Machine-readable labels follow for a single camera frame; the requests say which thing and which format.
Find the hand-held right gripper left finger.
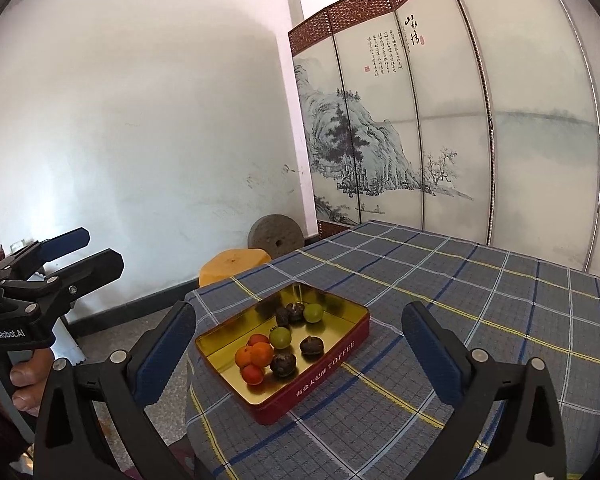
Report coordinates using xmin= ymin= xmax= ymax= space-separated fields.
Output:
xmin=32 ymin=301 xmax=197 ymax=480

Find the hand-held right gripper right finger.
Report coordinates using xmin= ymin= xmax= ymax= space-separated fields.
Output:
xmin=401 ymin=301 xmax=567 ymax=480

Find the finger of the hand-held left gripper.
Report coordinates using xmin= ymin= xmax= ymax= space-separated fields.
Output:
xmin=0 ymin=249 xmax=125 ymax=318
xmin=0 ymin=227 xmax=91 ymax=281

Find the gold metal tin box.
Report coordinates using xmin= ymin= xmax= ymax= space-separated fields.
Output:
xmin=195 ymin=282 xmax=370 ymax=426

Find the person's left hand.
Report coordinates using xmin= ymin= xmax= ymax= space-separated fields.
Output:
xmin=10 ymin=349 xmax=56 ymax=416

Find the white scalloped cloth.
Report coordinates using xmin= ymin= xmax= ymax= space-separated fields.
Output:
xmin=55 ymin=322 xmax=87 ymax=367

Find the grey plaid tablecloth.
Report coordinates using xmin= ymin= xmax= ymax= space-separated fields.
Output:
xmin=184 ymin=220 xmax=600 ymax=480

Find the round grey millstone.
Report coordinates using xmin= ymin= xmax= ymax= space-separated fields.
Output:
xmin=247 ymin=214 xmax=302 ymax=256

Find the landscape painted folding screen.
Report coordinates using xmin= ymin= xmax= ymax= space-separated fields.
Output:
xmin=288 ymin=0 xmax=600 ymax=281

